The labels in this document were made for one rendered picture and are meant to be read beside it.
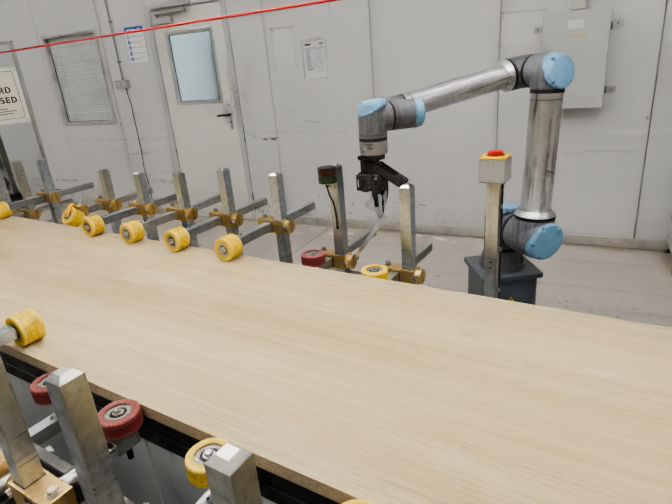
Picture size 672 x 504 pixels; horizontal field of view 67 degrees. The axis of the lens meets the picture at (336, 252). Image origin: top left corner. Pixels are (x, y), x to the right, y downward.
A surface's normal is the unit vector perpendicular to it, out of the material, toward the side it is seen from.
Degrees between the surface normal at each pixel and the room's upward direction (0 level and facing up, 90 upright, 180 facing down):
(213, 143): 90
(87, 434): 90
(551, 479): 0
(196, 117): 90
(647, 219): 90
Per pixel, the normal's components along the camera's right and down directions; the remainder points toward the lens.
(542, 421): -0.08, -0.93
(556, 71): 0.35, 0.18
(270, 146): -0.43, 0.36
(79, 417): 0.85, 0.12
